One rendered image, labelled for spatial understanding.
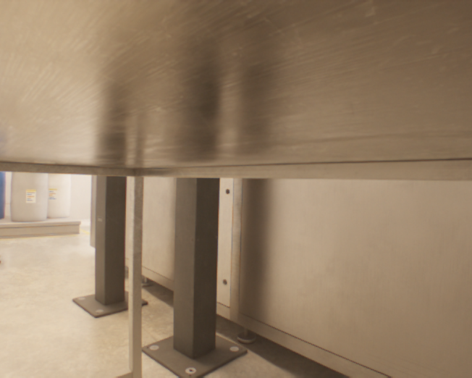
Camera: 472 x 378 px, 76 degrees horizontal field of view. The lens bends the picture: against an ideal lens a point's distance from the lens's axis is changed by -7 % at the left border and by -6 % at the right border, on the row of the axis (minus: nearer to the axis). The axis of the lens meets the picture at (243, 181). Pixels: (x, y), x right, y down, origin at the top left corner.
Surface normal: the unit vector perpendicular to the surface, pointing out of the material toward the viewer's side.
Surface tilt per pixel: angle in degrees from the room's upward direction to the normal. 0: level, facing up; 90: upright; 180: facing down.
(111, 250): 90
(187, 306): 90
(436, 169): 90
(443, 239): 90
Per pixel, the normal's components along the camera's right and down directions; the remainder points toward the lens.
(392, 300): -0.73, -0.03
